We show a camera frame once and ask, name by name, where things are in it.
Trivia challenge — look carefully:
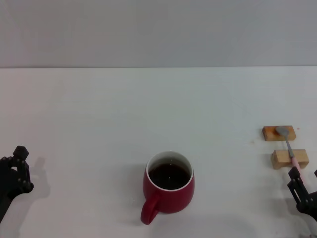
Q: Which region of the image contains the pink handled metal spoon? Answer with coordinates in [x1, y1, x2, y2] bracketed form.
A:
[275, 125, 307, 185]

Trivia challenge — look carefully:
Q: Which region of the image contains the orange brown wooden block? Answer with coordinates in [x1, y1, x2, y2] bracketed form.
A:
[262, 125, 297, 142]

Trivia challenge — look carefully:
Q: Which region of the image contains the red ceramic cup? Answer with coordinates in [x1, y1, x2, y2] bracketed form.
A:
[140, 150, 195, 226]

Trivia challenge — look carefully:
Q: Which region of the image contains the light notched wooden block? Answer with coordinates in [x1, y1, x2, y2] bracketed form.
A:
[270, 149, 310, 170]

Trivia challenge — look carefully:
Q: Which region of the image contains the dark brown coffee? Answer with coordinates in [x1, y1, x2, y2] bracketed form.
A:
[148, 162, 192, 190]

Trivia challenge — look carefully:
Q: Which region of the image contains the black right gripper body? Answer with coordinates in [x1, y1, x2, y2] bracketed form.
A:
[297, 190, 317, 223]

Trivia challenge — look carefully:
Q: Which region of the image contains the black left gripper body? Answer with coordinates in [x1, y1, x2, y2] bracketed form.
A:
[0, 162, 25, 221]

